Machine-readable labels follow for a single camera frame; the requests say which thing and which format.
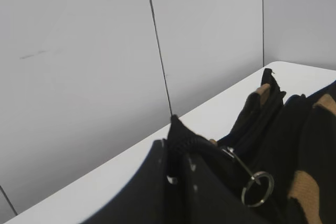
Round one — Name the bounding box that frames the silver zipper pull ring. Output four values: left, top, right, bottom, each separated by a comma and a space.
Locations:
222, 147, 275, 208

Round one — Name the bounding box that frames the black canvas tote bag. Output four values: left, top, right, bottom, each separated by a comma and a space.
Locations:
86, 68, 335, 223

